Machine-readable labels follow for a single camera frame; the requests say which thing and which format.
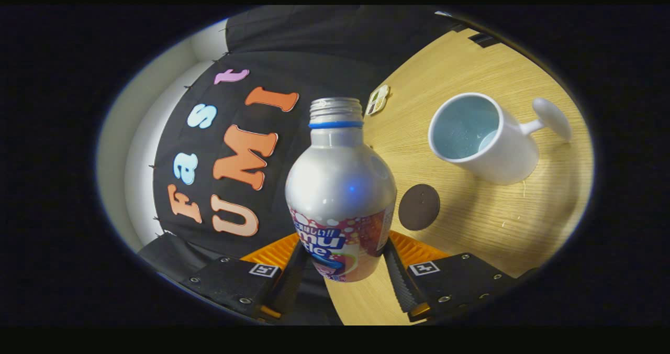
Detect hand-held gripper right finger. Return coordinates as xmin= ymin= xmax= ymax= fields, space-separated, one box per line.
xmin=382 ymin=230 xmax=524 ymax=323

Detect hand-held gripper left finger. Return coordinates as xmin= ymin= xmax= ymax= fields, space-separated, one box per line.
xmin=181 ymin=233 xmax=315 ymax=323

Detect dark brown round coaster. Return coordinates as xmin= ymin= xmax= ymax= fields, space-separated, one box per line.
xmin=398 ymin=184 xmax=441 ymax=231

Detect white cup blue inside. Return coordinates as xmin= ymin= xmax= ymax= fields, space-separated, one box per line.
xmin=428 ymin=92 xmax=573 ymax=185

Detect silver juice bottle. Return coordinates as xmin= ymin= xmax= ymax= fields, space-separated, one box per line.
xmin=285 ymin=97 xmax=397 ymax=283

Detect wooden table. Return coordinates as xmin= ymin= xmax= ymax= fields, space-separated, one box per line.
xmin=325 ymin=27 xmax=595 ymax=326

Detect small white divided tray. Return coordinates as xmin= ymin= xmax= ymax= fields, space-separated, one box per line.
xmin=365 ymin=84 xmax=390 ymax=116

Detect black backdrop cloth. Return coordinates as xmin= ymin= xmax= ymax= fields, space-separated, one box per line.
xmin=137 ymin=6 xmax=466 ymax=326

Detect black table clamp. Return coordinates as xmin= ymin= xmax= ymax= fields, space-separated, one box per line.
xmin=467 ymin=31 xmax=500 ymax=48

